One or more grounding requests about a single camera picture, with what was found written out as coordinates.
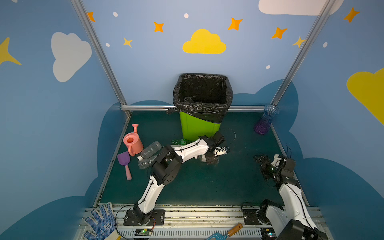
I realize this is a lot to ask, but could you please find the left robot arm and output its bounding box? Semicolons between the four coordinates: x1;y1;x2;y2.
133;132;229;225

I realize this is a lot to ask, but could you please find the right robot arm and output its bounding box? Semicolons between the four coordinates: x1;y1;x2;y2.
254;154;328;240

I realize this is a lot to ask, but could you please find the green plastic bin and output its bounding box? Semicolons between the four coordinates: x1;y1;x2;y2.
180;112;221;142

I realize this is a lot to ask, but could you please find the black bin liner bag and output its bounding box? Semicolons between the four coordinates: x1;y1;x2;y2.
166;73;234;124

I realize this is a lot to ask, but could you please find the purple ribbed glass vase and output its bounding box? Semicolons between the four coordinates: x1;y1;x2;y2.
254;105;280;135

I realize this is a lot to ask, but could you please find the crushed green bottle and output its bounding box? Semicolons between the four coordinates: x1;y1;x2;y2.
171;139;192;146

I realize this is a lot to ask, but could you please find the clear bottle white cap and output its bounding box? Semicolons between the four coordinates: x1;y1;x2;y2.
138;141;162;160

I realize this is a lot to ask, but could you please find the pink watering can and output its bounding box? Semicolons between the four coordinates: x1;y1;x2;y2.
123;124;144;157

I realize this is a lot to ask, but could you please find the blue dotted work glove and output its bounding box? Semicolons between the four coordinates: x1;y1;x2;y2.
83;203;122;240

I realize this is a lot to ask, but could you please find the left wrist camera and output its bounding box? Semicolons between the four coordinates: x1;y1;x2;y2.
214;147;230;156

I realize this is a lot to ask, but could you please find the scraper with wooden handle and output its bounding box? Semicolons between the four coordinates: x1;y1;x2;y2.
207;223;243;240

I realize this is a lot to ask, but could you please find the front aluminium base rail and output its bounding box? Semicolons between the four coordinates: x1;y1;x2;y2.
77;203;325;240

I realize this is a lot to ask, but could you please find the aluminium back frame rail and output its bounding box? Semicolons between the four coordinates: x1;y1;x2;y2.
121;105;264;113

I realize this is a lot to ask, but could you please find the right aluminium frame post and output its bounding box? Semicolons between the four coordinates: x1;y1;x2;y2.
271;0;337;106

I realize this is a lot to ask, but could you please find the aluminium frame post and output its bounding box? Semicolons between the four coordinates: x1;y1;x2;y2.
71;0;132;118
271;0;337;106

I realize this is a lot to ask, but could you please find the left aluminium frame post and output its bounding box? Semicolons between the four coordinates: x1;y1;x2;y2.
71;0;132;118

